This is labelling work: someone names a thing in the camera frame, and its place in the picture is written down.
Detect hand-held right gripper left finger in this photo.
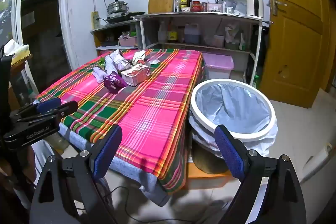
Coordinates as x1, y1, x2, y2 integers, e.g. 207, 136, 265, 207
29, 124, 123, 224

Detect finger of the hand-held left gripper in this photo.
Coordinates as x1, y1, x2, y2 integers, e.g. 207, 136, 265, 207
17, 101, 79, 123
10, 97, 62, 119

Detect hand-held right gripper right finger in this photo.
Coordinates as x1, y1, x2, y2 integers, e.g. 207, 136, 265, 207
214, 124, 307, 224

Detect lavender tissue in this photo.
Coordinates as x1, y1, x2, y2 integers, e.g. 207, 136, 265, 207
93, 67, 107, 84

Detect purple snack packet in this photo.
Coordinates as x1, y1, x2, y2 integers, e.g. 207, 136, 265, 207
103, 71, 128, 94

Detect silver foil wrapper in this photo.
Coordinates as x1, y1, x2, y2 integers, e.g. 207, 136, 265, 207
105, 49, 132, 75

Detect white wrapper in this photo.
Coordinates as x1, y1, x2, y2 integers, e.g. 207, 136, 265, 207
132, 50, 146, 65

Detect clear plastic piece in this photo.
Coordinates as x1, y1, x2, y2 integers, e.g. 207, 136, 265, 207
148, 52, 164, 64

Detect white round trash bin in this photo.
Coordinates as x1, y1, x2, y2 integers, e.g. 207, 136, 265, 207
189, 82, 278, 157

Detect yellowish plastic jar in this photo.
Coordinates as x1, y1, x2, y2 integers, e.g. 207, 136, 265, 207
46, 132, 70, 151

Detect light grey cloth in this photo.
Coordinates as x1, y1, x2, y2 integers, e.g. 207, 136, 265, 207
34, 140, 66, 188

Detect wooden stand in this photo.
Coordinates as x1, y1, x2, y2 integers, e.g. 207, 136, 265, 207
9, 55, 33, 109

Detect grey-blue under blanket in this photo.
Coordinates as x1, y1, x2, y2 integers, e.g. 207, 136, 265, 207
59, 122, 171, 207

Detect tissue box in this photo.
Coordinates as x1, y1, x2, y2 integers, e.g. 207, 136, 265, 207
3, 39, 32, 62

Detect pink plaid tablecloth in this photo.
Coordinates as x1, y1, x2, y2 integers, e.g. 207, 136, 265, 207
35, 49, 206, 191

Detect white paper roll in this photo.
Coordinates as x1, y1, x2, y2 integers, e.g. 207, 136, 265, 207
302, 144, 332, 174

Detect pink basket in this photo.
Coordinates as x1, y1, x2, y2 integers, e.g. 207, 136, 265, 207
119, 35, 138, 47

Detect small wooden shelf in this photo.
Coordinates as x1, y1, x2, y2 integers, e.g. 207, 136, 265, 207
91, 21, 139, 56

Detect yellow power strip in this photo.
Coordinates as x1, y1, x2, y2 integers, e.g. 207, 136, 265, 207
91, 11, 100, 30

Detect pink-lidded storage box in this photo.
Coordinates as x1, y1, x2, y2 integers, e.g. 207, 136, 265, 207
202, 52, 234, 80

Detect grey-green bowl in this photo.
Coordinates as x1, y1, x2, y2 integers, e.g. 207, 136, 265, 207
224, 40, 240, 51

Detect black induction cooker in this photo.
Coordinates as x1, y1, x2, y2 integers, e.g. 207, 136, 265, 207
105, 11, 146, 24

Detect steel pot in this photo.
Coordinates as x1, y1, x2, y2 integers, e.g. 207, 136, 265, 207
106, 0, 129, 16

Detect pink tub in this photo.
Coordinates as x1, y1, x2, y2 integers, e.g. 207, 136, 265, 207
213, 34, 225, 47

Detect clear plastic jug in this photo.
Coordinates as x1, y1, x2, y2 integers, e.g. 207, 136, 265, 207
157, 22, 168, 42

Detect crumpled plastic bags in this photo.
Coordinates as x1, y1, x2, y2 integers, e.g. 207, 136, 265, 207
224, 23, 240, 43

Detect dark liquid jug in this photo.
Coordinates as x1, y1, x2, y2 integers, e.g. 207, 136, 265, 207
184, 23, 202, 43

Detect yellow-label oil bottle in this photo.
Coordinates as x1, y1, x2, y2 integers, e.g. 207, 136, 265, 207
168, 25, 177, 43

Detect wooden door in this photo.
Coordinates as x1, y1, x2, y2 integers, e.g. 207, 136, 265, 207
259, 0, 336, 109

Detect white shelf unit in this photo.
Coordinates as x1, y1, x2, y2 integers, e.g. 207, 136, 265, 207
138, 11, 264, 86

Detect pink knife holder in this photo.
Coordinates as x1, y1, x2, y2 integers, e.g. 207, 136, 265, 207
207, 2, 223, 12

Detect clear plastic container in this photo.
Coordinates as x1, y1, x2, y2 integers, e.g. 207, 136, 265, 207
223, 0, 247, 14

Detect white electric kettle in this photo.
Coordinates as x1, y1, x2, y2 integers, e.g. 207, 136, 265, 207
246, 0, 264, 17

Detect black floor cable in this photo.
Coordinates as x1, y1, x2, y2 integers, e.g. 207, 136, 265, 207
102, 186, 184, 222

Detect metal door handle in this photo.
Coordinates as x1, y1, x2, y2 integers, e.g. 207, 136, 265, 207
270, 0, 287, 16

